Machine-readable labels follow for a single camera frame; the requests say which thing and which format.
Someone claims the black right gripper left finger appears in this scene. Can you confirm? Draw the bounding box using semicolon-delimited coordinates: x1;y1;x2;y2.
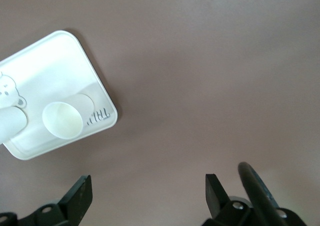
17;175;94;226

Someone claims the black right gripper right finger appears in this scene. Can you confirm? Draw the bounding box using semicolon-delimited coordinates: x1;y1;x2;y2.
202;173;308;226

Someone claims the white plastic cup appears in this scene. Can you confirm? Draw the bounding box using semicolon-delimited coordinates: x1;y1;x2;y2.
0;105;28;144
41;93;96;140

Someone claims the white tray with bear print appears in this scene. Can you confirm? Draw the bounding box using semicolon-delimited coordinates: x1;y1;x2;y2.
0;30;119;161

